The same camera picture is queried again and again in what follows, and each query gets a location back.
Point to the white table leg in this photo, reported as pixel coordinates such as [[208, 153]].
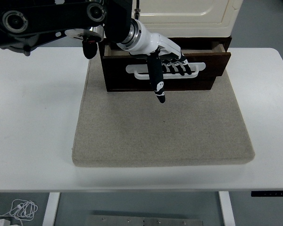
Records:
[[226, 209], [50, 209]]

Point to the black table control panel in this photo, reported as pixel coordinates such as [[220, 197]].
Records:
[[271, 193]]

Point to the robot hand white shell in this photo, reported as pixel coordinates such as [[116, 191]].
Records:
[[151, 43]]

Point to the beige fabric mat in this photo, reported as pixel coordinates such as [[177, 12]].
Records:
[[155, 131]]

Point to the cream cabinet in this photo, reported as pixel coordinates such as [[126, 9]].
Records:
[[191, 28]]

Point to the dark wooden drawer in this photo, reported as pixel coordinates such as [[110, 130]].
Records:
[[210, 63]]

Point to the white charger plug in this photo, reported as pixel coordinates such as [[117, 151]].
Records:
[[3, 222]]

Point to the dark wooden drawer case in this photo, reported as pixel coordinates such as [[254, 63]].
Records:
[[202, 39]]

